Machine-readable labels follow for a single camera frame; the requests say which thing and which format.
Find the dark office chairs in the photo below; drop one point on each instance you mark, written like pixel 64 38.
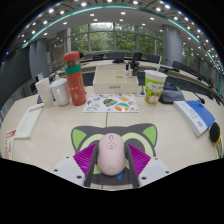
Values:
pixel 115 56

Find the cat face mouse pad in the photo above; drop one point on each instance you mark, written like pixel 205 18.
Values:
pixel 83 137

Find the red fan print paper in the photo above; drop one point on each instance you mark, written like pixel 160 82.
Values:
pixel 10 143

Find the cream paper document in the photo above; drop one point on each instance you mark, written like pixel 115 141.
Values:
pixel 29 120

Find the blue and white book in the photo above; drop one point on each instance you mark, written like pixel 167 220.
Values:
pixel 195 116

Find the white lidded mug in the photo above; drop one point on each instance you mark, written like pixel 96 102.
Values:
pixel 60 93

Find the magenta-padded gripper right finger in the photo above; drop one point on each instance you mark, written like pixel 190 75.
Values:
pixel 140 159

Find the black yellow handheld microphone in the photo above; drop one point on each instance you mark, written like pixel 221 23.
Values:
pixel 215 133

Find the white cardboard box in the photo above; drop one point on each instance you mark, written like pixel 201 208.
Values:
pixel 115 81

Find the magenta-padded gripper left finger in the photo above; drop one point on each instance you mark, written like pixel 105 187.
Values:
pixel 85 158

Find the green printed paper cup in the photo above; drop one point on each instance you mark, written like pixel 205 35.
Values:
pixel 154 88

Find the pink computer mouse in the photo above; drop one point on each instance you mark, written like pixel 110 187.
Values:
pixel 111 155

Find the black desk microphone console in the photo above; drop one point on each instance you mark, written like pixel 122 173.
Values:
pixel 171 93

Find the white paper cup stack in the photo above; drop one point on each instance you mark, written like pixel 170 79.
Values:
pixel 45 92

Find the ceiling lights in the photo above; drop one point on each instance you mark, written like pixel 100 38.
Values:
pixel 83 4

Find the colourful sticker sheet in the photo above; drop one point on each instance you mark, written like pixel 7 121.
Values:
pixel 110 103

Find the red drink bottle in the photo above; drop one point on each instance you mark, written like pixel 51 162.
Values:
pixel 76 85

